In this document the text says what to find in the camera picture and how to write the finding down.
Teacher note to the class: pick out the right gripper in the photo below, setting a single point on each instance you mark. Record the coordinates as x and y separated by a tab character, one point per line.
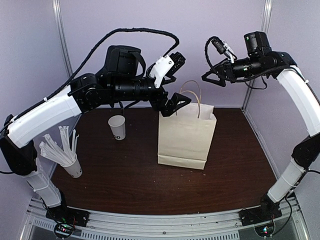
220	69

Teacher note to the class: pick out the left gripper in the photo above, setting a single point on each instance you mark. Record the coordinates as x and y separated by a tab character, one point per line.
170	107

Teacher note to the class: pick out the brown paper bag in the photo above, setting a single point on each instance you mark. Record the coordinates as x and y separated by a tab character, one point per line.
184	138

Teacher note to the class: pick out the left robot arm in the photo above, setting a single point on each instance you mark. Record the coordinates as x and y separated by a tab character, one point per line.
123	77

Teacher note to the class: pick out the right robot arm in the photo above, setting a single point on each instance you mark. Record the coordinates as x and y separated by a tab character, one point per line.
263	61

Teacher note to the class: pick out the white cup holding straws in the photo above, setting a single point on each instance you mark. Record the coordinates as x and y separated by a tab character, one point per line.
74	169

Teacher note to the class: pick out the paper wrapped straws bundle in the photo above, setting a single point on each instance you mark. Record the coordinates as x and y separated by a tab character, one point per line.
65	154

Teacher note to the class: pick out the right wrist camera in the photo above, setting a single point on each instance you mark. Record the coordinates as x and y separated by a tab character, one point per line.
223	48

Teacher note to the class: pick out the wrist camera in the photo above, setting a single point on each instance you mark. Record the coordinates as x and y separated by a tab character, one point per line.
166	65
223	48

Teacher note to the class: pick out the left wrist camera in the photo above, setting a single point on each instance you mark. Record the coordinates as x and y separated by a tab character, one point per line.
166	65

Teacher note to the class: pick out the right aluminium frame post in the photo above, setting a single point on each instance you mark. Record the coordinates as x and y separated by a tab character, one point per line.
265	25

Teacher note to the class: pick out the aluminium frame post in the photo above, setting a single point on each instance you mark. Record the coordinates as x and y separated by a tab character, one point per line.
265	25
62	37

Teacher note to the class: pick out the left aluminium frame post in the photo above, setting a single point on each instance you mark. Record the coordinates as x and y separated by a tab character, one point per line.
62	37

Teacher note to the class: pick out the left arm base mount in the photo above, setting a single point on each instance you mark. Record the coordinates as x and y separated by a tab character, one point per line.
66	220

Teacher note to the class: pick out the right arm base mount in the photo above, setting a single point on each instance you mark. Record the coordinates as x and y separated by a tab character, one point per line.
263	222

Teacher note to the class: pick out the aluminium front rail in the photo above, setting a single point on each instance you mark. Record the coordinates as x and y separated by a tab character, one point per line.
208	226

